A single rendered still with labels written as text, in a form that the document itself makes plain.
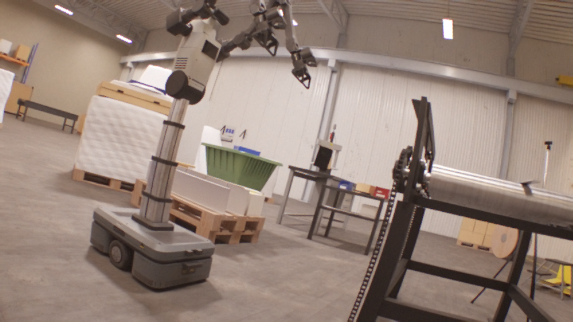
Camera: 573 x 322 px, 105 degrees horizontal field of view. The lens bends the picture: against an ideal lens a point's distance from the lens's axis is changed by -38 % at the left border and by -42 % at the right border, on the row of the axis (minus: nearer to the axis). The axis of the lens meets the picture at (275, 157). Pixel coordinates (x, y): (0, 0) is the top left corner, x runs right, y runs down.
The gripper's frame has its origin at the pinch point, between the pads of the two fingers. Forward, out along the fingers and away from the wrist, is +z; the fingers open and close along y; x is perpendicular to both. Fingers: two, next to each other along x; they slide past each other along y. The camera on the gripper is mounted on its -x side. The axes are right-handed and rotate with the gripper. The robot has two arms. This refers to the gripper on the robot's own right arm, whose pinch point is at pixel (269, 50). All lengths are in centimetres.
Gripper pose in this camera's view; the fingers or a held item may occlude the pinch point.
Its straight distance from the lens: 139.7
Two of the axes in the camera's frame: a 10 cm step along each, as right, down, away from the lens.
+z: 2.2, 9.4, -2.5
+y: 4.0, 1.5, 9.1
